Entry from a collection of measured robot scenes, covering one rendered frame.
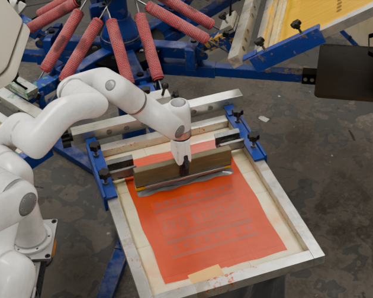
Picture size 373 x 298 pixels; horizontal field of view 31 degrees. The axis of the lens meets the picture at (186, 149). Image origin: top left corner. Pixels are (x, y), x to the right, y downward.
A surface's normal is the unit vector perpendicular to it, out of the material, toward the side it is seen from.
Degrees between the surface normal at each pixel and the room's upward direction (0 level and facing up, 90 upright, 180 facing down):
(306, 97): 0
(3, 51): 64
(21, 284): 83
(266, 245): 0
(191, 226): 0
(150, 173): 90
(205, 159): 90
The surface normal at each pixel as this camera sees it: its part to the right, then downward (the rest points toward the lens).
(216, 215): -0.05, -0.76
